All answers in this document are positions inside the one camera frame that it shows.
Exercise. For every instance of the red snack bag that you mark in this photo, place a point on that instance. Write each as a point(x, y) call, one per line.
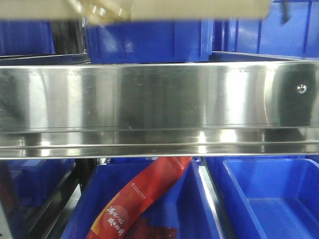
point(136, 196)

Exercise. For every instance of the blue bin lower middle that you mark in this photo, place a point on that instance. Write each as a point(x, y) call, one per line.
point(184, 207)

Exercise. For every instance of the blue bin lower left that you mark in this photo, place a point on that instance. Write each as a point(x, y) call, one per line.
point(35, 179)

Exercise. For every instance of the blue bin lower right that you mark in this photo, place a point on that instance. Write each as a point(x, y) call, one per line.
point(269, 197)

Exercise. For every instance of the stainless steel shelf rail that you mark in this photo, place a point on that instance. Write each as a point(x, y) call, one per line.
point(199, 109)

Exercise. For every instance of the blue bin upper right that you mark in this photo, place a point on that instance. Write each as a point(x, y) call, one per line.
point(298, 37)

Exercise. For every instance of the blue bin upper left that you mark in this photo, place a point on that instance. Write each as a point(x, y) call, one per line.
point(26, 37)

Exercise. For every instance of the silver shelf screw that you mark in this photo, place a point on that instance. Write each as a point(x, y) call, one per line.
point(301, 88)

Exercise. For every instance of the brown cardboard carton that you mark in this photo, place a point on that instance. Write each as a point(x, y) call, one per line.
point(107, 11)

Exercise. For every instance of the blue bin upper middle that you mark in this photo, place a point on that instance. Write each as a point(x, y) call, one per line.
point(175, 41)

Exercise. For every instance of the blue bin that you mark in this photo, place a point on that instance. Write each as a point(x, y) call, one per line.
point(175, 41)
point(184, 207)
point(269, 197)
point(298, 37)
point(26, 37)
point(35, 179)

